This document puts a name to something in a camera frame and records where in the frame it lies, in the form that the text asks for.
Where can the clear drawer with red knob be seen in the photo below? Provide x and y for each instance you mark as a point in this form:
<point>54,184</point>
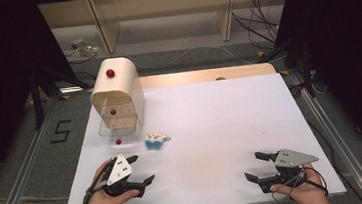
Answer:
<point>118,133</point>

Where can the person's right hand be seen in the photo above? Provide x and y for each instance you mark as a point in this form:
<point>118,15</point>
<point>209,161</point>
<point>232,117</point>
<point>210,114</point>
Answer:
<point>307,195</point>

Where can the black tripod stand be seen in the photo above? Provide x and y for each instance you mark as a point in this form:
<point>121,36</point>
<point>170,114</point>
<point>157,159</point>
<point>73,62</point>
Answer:
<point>305,66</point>
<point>37,95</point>

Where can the grey power adapter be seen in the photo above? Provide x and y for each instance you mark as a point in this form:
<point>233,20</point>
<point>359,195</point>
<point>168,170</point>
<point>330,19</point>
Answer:
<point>78,44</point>

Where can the white and blue plush toy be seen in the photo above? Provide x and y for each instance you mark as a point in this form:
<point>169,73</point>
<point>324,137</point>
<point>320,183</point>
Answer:
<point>155,140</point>

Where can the aluminium floor rail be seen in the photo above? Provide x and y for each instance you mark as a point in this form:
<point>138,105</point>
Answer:
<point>19,184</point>
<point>340,147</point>

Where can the cream rounded mini drawer cabinet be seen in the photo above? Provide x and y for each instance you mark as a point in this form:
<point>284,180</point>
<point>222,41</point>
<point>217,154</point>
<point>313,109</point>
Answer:
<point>119,88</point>

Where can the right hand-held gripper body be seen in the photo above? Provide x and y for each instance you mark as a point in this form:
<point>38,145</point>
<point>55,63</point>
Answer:
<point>291,161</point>

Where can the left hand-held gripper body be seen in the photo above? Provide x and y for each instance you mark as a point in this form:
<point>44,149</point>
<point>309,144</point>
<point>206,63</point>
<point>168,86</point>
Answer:
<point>118,170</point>

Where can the beige wooden desk frame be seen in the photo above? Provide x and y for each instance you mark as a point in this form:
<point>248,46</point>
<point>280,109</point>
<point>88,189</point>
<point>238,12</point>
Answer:
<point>159,3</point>

